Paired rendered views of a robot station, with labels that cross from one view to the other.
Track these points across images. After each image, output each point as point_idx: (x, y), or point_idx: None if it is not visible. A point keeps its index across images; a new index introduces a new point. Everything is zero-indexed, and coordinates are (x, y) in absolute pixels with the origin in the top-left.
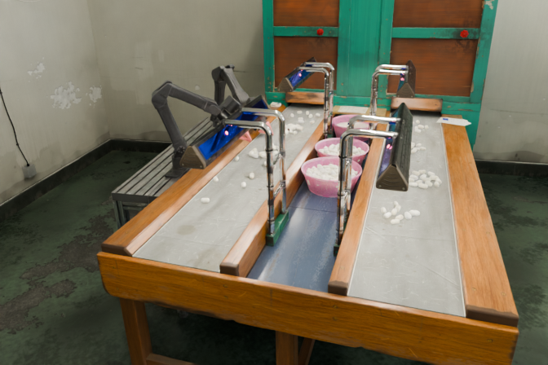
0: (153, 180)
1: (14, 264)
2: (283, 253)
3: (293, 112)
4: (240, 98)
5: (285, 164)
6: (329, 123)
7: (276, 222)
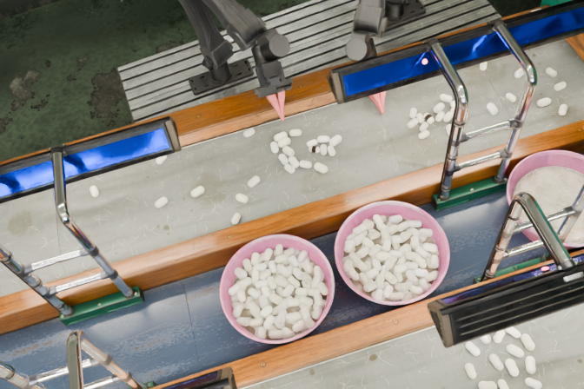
0: (172, 78)
1: (169, 24)
2: (55, 347)
3: (550, 59)
4: (358, 15)
5: (96, 262)
6: (499, 166)
7: (97, 301)
